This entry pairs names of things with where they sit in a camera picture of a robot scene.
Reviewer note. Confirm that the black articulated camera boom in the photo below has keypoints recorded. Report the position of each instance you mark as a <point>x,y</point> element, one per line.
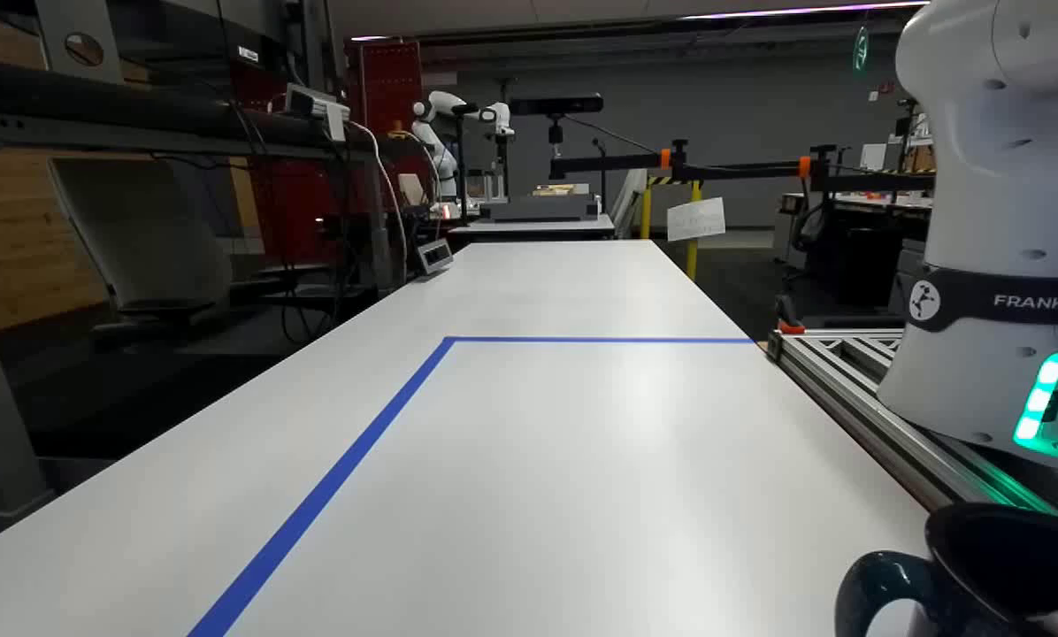
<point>813,167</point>

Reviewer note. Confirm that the orange black bar clamp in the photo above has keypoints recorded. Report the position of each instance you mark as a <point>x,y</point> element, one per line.
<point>786,317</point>

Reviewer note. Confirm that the small grey display box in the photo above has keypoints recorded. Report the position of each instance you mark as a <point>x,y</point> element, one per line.
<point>433,256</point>

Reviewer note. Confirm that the aluminium extrusion mounting frame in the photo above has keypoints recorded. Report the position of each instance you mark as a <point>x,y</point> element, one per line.
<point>946,444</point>

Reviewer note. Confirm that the blue tape line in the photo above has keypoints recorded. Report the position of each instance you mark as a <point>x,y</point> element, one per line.
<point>216,622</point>

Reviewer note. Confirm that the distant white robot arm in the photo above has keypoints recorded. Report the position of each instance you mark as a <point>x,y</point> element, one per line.
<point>452,109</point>

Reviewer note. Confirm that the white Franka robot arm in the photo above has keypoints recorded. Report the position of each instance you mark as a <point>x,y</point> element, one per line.
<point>978,354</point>

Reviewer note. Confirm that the dark teal ceramic mug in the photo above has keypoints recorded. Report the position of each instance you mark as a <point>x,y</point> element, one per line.
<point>988,570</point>

